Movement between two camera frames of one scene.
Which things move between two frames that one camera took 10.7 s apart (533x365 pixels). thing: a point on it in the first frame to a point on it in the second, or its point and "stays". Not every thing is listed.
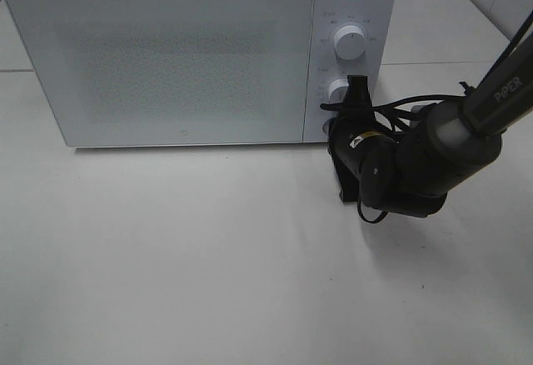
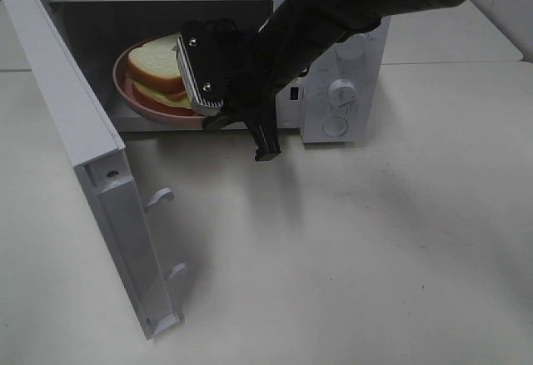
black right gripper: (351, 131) to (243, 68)
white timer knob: (337, 92) stays
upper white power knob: (350, 42) stays
